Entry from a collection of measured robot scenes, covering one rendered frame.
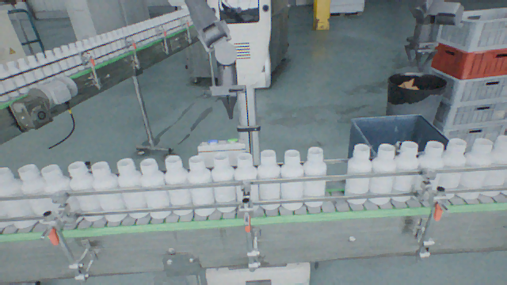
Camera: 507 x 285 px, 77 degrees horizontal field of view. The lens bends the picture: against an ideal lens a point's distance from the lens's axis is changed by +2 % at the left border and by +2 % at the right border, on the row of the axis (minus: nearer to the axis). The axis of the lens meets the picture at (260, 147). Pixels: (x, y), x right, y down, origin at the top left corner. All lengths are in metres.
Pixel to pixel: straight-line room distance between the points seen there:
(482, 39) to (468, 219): 2.14
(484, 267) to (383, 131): 1.11
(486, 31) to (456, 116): 0.69
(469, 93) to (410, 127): 1.59
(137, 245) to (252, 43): 0.80
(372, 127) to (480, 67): 1.71
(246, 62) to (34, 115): 1.21
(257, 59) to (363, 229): 0.73
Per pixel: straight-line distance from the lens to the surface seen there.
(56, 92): 2.06
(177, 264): 0.98
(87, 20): 6.65
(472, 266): 2.30
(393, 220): 0.94
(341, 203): 0.90
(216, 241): 0.90
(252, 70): 1.28
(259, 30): 1.25
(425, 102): 2.87
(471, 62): 3.04
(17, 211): 1.03
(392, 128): 1.57
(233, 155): 0.93
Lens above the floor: 1.58
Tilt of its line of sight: 31 degrees down
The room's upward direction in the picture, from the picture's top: 3 degrees counter-clockwise
